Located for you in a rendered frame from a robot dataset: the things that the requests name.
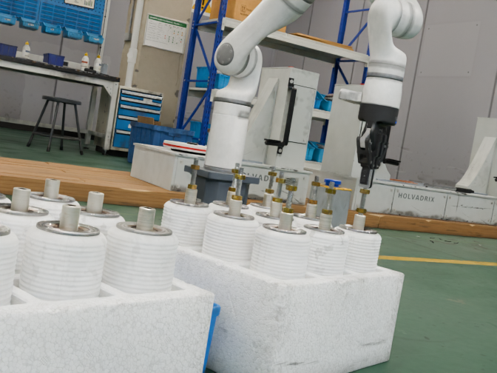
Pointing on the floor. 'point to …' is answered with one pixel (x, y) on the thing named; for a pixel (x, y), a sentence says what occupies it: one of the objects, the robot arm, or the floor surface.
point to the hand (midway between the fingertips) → (366, 177)
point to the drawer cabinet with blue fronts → (122, 121)
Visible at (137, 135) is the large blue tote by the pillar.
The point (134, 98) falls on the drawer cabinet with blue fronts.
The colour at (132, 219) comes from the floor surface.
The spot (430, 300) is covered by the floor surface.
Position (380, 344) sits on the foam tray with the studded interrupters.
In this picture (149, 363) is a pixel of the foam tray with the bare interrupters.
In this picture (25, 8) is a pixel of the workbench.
